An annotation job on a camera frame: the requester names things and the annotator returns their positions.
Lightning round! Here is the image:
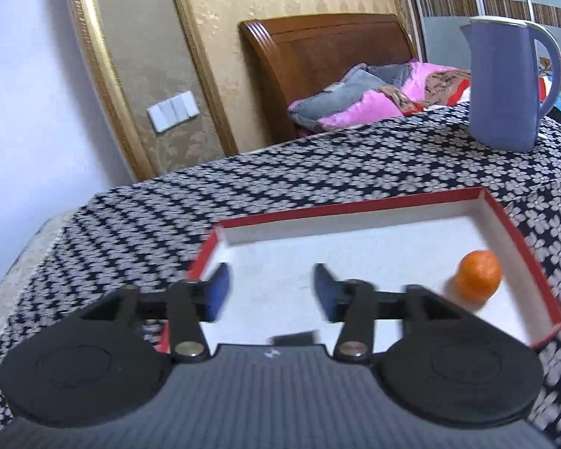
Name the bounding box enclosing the red cardboard tray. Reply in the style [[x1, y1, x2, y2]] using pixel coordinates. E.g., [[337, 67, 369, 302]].
[[159, 186, 561, 354]]

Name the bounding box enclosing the orange mandarin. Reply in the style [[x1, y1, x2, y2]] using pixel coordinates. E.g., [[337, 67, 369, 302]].
[[454, 249, 503, 302]]

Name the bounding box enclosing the black white floral tablecloth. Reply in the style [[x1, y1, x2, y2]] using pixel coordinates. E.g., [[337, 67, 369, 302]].
[[0, 102, 561, 449]]

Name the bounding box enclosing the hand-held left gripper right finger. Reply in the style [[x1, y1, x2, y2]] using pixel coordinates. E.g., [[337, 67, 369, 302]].
[[312, 263, 468, 364]]

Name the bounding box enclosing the purple electric kettle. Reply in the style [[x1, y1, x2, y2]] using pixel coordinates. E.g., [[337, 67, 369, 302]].
[[459, 15, 561, 153]]

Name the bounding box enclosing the pink patterned quilt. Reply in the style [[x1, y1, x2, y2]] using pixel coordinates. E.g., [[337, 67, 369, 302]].
[[369, 60, 473, 114]]

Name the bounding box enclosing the wooden bed headboard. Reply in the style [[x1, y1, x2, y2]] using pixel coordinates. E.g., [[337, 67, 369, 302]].
[[238, 13, 419, 143]]

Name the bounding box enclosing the grey and pink pillow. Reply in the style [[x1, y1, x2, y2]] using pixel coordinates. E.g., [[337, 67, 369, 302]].
[[287, 68, 407, 133]]

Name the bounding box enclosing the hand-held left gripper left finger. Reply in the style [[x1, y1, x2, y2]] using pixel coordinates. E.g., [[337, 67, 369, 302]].
[[79, 262, 231, 364]]

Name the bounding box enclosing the white wall light switch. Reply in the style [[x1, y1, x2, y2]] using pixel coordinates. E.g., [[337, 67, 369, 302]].
[[146, 91, 200, 133]]

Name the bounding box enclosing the wide gold wall moulding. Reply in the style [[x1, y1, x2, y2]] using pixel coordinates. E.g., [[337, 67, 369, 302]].
[[63, 0, 158, 181]]

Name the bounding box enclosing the narrow gold wall moulding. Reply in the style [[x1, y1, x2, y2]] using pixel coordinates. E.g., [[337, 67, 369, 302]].
[[163, 0, 239, 156]]

